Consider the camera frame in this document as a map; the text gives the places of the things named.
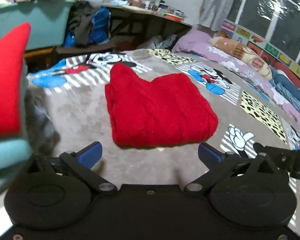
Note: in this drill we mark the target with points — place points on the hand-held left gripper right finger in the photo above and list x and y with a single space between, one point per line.
210 154

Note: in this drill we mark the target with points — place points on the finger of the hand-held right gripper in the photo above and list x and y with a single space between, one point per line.
282 157

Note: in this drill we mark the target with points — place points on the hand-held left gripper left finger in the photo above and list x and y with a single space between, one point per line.
90 153

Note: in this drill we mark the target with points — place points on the red knitted sweater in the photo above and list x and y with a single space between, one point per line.
160 110

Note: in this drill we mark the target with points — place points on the cartoon mouse printed blanket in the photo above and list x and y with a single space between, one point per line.
72 115

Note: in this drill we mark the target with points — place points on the blue folded quilt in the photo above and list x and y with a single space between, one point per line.
290 92

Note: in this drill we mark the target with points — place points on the teal folded garment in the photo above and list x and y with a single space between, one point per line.
7 155

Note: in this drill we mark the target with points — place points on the red pillow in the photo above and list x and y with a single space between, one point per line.
287 71

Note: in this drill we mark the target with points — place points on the orange printed pillow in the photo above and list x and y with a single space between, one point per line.
242 52

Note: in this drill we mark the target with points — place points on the purple printed quilt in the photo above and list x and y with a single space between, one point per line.
202 45

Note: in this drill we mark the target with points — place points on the wooden stool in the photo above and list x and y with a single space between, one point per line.
38 55

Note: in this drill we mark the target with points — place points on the red and green folded garment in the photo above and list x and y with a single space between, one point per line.
5 80

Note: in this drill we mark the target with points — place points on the colourful printed headboard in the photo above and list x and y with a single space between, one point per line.
260 42

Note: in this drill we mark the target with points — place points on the grey patterned cloth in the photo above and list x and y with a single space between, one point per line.
157 42

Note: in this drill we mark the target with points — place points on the blue bag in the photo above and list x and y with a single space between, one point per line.
101 25

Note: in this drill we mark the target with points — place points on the dark garment pile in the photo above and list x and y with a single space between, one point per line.
82 22

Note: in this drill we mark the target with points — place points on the teal storage bin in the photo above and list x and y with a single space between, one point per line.
40 22

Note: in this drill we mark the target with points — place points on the dark wooden desk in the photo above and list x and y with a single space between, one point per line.
145 22

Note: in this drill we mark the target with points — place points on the pile of small desk items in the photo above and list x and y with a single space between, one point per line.
170 13

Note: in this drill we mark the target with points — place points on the grey curtain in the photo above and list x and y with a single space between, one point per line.
215 5

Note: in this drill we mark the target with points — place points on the window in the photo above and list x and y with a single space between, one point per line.
272 5

